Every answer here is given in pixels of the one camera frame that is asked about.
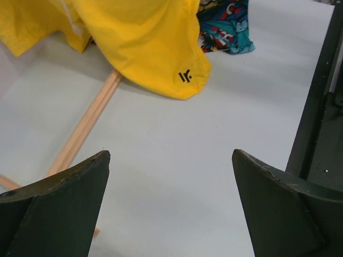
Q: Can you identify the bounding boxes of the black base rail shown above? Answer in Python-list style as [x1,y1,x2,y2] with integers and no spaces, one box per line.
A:
[286,1,342,191]

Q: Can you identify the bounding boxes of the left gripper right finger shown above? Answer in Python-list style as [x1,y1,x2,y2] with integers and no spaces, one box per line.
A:
[232,149,342,256]

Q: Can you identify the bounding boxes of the wooden clothes rack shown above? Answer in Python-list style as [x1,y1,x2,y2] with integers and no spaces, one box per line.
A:
[0,70,124,238]

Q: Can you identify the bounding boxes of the comic print shorts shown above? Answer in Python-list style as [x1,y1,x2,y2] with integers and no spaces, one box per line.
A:
[197,0,255,55]

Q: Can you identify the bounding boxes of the yellow shorts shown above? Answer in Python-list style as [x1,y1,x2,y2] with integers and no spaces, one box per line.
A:
[1,1,211,100]

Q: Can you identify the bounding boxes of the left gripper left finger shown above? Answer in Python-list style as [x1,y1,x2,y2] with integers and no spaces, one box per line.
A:
[1,150,110,256]

